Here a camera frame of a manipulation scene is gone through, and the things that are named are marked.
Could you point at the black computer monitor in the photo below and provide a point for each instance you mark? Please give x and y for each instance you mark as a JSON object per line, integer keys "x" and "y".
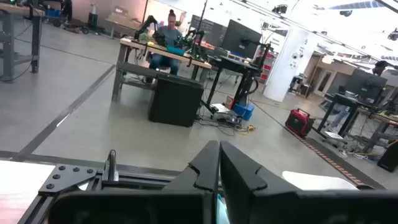
{"x": 241, "y": 37}
{"x": 365, "y": 84}

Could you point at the wooden workbench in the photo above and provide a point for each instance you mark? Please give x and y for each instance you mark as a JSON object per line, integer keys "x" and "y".
{"x": 133, "y": 69}

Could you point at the black frame clamp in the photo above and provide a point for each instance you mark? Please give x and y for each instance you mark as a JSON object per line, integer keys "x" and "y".
{"x": 110, "y": 168}

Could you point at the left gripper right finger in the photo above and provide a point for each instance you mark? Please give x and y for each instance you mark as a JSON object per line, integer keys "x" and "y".
{"x": 239, "y": 174}

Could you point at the grey metal table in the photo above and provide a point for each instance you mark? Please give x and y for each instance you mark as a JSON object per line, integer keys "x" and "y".
{"x": 7, "y": 46}

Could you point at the person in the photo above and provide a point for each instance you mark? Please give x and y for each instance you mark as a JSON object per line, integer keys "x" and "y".
{"x": 168, "y": 37}
{"x": 380, "y": 67}

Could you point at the red portable generator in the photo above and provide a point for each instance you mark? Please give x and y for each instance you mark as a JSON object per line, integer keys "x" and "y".
{"x": 298, "y": 123}

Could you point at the black standing desk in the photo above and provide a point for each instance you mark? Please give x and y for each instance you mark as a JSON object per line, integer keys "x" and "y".
{"x": 345, "y": 101}
{"x": 236, "y": 63}

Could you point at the black floor box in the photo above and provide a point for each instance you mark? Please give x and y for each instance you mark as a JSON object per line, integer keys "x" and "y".
{"x": 390, "y": 158}

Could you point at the blue box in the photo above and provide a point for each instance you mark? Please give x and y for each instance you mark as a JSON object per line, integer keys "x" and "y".
{"x": 244, "y": 111}

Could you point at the black cabinet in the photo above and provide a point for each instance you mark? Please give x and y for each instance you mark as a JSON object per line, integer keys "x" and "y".
{"x": 175, "y": 101}

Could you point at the black background robot arm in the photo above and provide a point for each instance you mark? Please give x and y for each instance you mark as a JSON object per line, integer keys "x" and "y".
{"x": 144, "y": 25}

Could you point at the white plastic bin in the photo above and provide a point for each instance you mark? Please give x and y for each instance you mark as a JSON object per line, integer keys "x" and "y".
{"x": 317, "y": 182}

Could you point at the blue microfiber towel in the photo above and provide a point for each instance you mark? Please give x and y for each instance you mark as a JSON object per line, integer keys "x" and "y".
{"x": 221, "y": 211}

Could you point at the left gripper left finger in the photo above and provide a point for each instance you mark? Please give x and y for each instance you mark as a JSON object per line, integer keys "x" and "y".
{"x": 205, "y": 168}

